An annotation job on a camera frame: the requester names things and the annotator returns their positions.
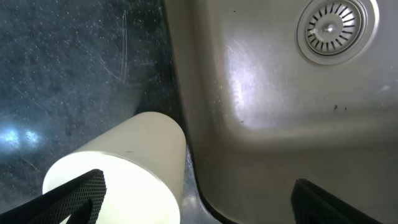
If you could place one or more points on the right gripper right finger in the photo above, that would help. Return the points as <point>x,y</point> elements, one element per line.
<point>320,208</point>

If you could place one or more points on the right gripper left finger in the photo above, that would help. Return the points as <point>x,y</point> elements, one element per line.
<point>68,199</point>

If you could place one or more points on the steel sink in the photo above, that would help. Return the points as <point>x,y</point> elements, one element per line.
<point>280,109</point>

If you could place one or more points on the cream cup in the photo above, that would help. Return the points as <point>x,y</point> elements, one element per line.
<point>140,149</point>

